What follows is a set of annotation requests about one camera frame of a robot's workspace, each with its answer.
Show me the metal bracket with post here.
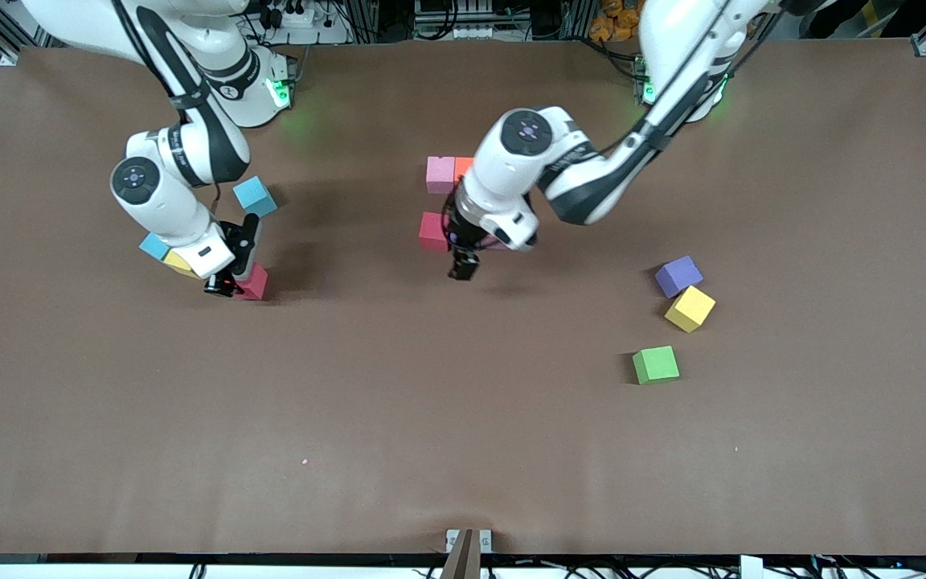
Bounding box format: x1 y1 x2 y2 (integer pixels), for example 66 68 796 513
445 528 494 579

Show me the red foam cube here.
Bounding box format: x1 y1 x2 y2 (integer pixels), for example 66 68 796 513
418 211 449 253
233 262 270 302

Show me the green foam cube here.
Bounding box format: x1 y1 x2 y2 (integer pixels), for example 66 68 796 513
632 346 682 386

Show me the purple foam cube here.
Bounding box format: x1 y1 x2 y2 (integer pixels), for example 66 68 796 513
654 255 705 300

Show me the pink foam cube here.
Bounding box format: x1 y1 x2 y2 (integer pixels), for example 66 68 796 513
426 156 457 195

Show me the orange bagged items pile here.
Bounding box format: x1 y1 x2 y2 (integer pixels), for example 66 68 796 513
589 0 647 43

